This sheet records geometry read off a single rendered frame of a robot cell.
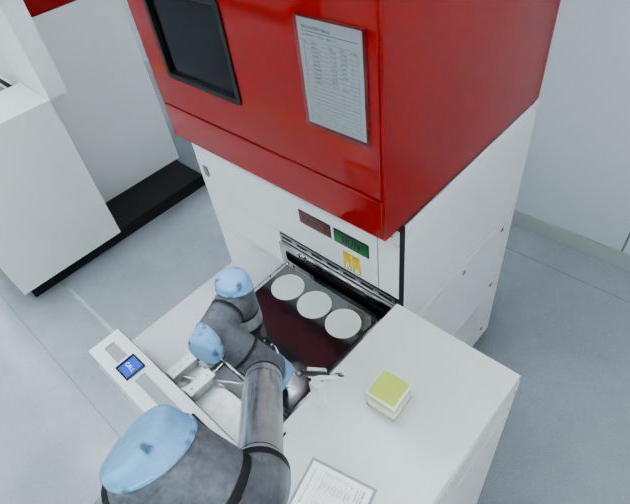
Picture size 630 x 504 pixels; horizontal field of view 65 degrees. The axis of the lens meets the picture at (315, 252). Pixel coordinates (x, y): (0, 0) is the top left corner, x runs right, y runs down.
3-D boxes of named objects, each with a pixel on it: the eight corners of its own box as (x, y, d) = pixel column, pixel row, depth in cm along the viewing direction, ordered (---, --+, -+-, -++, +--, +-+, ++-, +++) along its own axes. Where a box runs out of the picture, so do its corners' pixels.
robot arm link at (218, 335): (239, 370, 96) (263, 325, 103) (192, 337, 93) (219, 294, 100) (223, 378, 102) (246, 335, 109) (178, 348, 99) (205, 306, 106)
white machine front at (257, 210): (223, 218, 186) (192, 124, 158) (402, 328, 143) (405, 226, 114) (216, 223, 185) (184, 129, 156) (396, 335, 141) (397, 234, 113)
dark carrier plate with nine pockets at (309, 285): (287, 266, 155) (287, 264, 154) (375, 320, 136) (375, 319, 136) (202, 338, 139) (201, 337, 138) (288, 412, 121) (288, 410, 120)
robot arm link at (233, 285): (203, 289, 101) (223, 260, 107) (217, 321, 109) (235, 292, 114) (237, 297, 99) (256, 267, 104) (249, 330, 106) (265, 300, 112)
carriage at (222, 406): (193, 361, 139) (190, 355, 137) (284, 443, 120) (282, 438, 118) (170, 381, 135) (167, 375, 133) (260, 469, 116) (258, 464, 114)
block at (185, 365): (192, 357, 137) (188, 351, 134) (199, 364, 135) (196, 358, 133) (168, 377, 133) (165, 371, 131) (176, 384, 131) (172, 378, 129)
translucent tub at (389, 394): (384, 382, 115) (384, 366, 111) (412, 399, 112) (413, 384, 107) (365, 406, 112) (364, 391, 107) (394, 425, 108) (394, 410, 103)
